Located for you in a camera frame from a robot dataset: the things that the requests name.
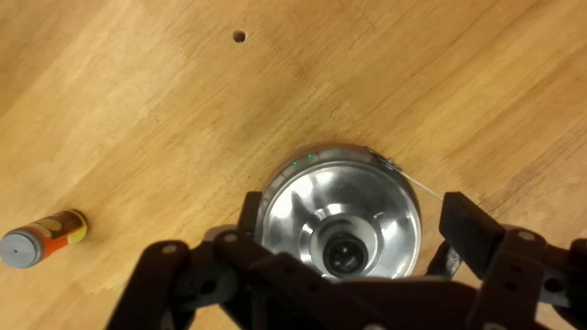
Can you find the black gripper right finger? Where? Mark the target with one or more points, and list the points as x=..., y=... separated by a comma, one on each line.
x=470, y=232

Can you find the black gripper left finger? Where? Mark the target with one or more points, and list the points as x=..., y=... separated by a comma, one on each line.
x=249, y=214

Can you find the steel kettle lid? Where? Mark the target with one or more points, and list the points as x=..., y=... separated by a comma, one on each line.
x=343, y=212

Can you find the small grey-capped bottle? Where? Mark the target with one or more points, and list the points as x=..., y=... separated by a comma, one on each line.
x=33, y=243

